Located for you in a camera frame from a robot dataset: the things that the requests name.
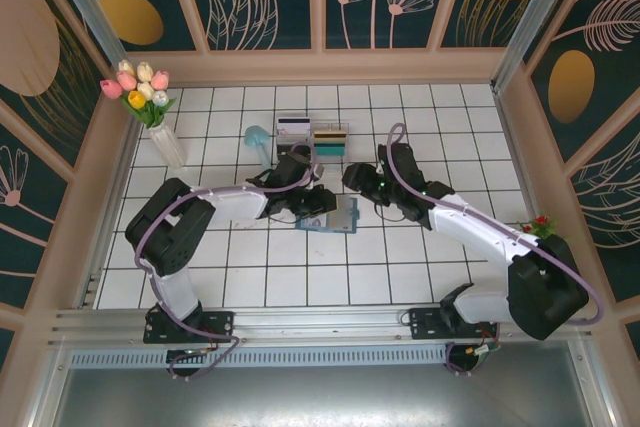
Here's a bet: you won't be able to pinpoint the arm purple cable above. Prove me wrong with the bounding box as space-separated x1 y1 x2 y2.
377 124 605 376
133 142 317 382

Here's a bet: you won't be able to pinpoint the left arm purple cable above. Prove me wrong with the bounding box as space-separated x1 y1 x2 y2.
133 142 317 382

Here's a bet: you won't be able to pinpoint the light blue scoop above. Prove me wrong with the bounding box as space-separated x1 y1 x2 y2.
243 125 275 169

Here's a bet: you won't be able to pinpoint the small electronics board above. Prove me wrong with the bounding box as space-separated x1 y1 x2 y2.
167 346 212 374
462 341 501 373

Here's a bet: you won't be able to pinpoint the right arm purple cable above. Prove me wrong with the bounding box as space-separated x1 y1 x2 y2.
377 124 605 376

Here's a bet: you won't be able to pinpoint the white ribbed vase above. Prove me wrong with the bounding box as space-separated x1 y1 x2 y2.
148 124 189 168

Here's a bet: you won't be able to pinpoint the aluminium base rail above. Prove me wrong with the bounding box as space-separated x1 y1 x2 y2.
47 299 596 348

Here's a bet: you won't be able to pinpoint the clear acrylic card organizer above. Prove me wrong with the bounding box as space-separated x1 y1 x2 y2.
273 114 351 169

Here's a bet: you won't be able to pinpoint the slotted grey cable duct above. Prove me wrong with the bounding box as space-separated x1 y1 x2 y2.
67 344 449 371

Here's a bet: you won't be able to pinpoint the teal card holder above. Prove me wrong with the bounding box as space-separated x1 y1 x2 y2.
294 194 362 237

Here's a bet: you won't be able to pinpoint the tulip bouquet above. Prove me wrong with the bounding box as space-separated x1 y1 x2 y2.
99 59 177 129

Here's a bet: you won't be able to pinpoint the white card black stripe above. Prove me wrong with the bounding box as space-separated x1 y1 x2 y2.
277 116 314 137

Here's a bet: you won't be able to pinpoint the grey card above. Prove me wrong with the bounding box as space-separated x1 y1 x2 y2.
329 196 357 229

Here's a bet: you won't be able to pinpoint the potted plant red flowers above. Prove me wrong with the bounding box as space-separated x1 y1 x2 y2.
519 214 559 241

